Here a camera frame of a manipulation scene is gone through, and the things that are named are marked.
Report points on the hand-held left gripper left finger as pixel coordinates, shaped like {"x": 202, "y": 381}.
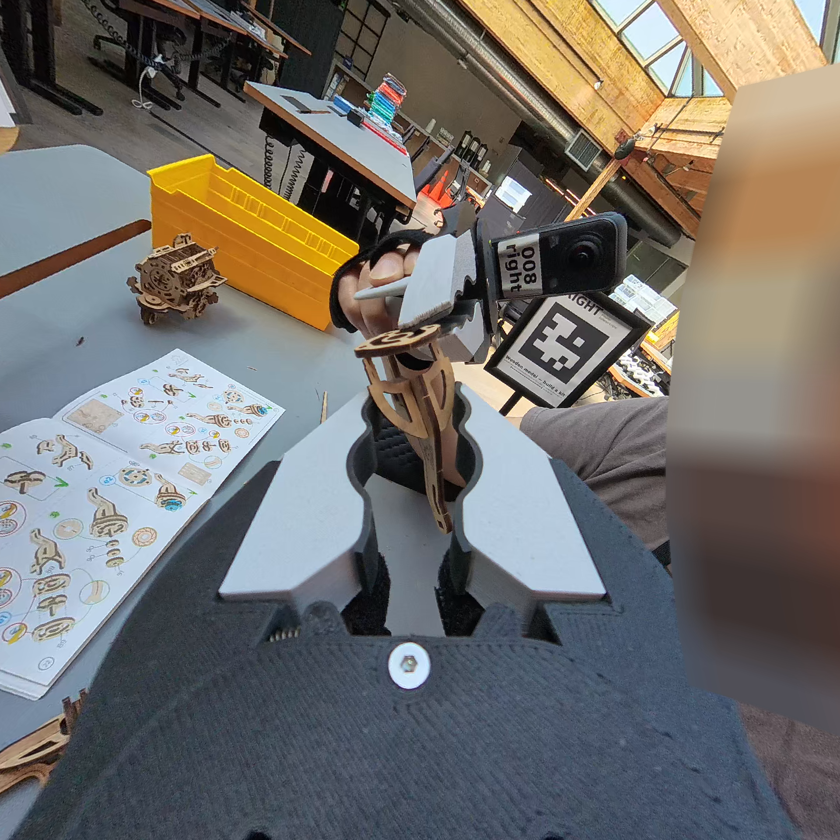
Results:
{"x": 302, "y": 525}

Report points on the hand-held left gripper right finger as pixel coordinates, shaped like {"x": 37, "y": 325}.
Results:
{"x": 525, "y": 525}

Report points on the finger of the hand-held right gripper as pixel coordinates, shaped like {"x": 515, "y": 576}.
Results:
{"x": 469, "y": 344}
{"x": 433, "y": 275}

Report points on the wooden lever assembly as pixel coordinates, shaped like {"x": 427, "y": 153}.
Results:
{"x": 438, "y": 499}

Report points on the round wooden plate part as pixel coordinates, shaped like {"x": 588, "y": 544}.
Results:
{"x": 367, "y": 351}

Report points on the person's right forearm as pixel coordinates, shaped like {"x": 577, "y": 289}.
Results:
{"x": 590, "y": 453}

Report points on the wooden engine model assembly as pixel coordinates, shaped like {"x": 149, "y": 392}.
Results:
{"x": 170, "y": 279}

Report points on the laser-cut wooden parts sheet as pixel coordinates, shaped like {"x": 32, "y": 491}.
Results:
{"x": 33, "y": 748}

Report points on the person's right hand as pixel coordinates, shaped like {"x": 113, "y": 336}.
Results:
{"x": 387, "y": 269}

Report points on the framed marker sign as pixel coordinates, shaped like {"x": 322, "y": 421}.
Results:
{"x": 564, "y": 341}

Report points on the orange traffic cone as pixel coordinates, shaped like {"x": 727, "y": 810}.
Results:
{"x": 439, "y": 187}

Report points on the thin wooden stick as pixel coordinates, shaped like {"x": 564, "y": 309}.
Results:
{"x": 323, "y": 407}

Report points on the grey work table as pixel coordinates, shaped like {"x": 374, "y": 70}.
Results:
{"x": 341, "y": 134}

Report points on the illustrated assembly booklet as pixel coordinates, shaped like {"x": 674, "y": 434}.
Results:
{"x": 131, "y": 472}

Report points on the stack of coloured trays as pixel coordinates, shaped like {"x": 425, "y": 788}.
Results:
{"x": 386, "y": 98}

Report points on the yellow plastic bin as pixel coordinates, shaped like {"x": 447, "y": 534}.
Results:
{"x": 249, "y": 262}

